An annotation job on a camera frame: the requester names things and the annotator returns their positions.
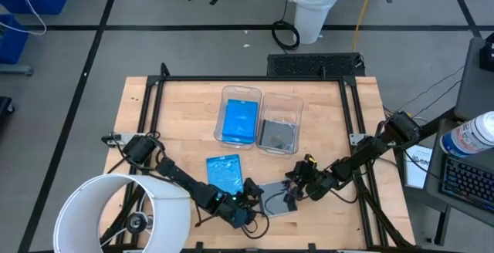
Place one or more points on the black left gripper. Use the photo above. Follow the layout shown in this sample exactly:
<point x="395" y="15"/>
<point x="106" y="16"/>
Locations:
<point x="235" y="210"/>

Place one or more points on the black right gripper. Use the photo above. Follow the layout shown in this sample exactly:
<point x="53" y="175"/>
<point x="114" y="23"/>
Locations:
<point x="318" y="183"/>

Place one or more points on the blue packet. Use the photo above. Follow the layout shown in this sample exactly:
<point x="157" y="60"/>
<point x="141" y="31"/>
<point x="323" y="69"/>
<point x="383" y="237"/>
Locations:
<point x="225" y="174"/>

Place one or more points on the clear plastic bin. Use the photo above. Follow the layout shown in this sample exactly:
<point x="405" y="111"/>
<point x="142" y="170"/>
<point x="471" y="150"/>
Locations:
<point x="239" y="91"/>
<point x="281" y="104"/>

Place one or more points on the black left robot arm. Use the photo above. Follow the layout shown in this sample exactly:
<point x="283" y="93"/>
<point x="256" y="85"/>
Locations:
<point x="185" y="181"/>

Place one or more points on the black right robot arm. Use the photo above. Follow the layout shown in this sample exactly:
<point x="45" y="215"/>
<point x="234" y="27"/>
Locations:
<point x="366" y="150"/>

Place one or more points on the white lamp shade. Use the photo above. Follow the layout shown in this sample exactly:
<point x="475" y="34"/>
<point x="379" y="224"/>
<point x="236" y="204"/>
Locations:
<point x="170" y="214"/>

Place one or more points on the black perforated computer case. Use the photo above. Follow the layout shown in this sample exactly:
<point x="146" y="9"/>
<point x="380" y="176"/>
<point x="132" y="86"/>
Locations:
<point x="312" y="65"/>

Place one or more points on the white paper sheet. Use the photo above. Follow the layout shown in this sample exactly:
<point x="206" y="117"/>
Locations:
<point x="417" y="168"/>

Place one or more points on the dark gray desk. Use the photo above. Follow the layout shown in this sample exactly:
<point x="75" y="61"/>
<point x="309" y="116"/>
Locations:
<point x="436" y="195"/>

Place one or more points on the backlit black keyboard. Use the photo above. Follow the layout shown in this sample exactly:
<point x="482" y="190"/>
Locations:
<point x="469" y="181"/>

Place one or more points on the white canister with blue label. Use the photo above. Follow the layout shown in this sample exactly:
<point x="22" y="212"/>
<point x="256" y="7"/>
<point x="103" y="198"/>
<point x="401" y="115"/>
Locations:
<point x="469" y="135"/>

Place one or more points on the white trash bin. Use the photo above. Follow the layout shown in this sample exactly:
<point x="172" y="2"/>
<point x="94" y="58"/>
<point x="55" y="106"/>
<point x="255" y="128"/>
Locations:
<point x="316" y="6"/>

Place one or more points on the gray side table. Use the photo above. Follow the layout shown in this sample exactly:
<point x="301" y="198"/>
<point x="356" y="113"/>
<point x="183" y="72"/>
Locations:
<point x="472" y="87"/>

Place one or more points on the black device box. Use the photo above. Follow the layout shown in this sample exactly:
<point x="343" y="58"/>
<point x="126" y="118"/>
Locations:
<point x="488" y="54"/>

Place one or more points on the gray metal base bar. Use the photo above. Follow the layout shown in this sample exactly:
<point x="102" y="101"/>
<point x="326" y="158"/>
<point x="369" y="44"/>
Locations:
<point x="15" y="70"/>

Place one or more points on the black frame bracket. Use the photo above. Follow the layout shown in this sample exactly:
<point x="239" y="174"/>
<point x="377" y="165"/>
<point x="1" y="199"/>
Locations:
<point x="312" y="247"/>
<point x="199" y="246"/>

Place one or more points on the black metal table frame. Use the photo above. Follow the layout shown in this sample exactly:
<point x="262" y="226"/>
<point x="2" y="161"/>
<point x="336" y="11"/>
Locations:
<point x="251" y="78"/>

